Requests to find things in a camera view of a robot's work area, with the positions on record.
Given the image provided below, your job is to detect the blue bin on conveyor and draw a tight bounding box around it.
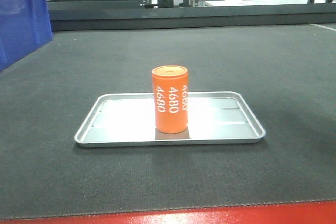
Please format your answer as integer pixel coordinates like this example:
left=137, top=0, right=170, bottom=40
left=0, top=0, right=53, bottom=71

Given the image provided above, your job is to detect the dark grey conveyor belt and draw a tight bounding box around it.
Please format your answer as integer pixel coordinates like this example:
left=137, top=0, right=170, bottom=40
left=1, top=24, right=335, bottom=220

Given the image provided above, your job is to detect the red conveyor edge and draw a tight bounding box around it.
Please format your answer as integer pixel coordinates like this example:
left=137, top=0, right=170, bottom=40
left=1, top=201, right=335, bottom=223

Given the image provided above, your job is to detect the orange cylindrical capacitor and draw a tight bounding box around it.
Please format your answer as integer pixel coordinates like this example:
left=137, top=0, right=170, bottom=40
left=152, top=65, right=188, bottom=134

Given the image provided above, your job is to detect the silver metal tray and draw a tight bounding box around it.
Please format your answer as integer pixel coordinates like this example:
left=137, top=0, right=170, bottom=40
left=75, top=91, right=266, bottom=147

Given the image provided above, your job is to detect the white background table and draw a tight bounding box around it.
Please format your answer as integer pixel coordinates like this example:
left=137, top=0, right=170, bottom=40
left=189, top=0, right=336, bottom=8

